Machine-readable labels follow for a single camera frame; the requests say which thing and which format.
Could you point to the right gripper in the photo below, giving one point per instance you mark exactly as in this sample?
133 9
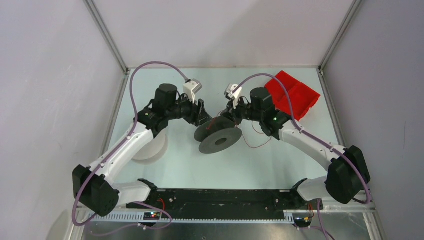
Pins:
232 114

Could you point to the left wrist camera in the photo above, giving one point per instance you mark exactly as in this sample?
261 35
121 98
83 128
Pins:
191 87

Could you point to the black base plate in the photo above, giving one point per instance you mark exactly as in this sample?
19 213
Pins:
220 204

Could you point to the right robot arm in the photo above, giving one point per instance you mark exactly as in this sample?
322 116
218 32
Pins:
347 173

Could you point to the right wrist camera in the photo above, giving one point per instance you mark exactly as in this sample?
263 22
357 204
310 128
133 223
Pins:
233 93

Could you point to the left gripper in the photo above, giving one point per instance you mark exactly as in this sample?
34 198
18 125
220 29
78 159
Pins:
200 116

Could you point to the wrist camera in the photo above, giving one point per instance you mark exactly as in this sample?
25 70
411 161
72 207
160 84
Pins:
233 93
191 87

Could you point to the white translucent spool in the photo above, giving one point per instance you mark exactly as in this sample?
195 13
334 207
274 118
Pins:
153 151

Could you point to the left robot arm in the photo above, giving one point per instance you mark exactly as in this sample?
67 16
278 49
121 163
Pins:
95 185

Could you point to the dark grey spool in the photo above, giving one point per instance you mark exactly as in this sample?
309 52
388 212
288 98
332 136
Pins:
217 135

